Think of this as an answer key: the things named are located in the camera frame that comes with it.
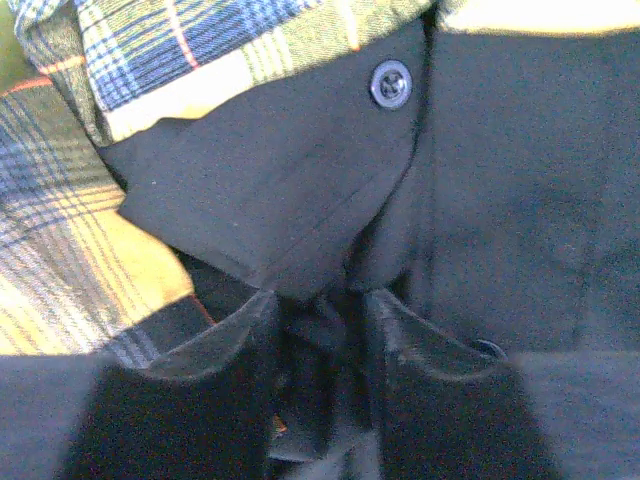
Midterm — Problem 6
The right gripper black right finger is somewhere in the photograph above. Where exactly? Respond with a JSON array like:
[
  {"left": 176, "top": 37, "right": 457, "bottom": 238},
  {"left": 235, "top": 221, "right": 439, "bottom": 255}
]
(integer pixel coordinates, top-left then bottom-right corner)
[{"left": 364, "top": 290, "right": 560, "bottom": 479}]

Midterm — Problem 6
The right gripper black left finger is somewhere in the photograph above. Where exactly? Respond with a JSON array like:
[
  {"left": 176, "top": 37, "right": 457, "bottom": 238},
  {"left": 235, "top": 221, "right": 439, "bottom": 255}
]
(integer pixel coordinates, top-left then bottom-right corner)
[{"left": 64, "top": 292, "right": 279, "bottom": 479}]

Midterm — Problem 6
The black shirt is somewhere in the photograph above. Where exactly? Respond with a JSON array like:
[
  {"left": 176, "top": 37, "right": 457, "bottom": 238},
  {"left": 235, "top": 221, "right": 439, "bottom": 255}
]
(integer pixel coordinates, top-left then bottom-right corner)
[{"left": 0, "top": 14, "right": 640, "bottom": 480}]

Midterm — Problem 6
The yellow plaid shirt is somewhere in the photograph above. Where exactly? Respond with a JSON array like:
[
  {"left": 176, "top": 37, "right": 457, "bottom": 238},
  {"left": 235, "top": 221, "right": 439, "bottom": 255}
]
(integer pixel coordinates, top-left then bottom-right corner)
[{"left": 0, "top": 0, "right": 441, "bottom": 366}]

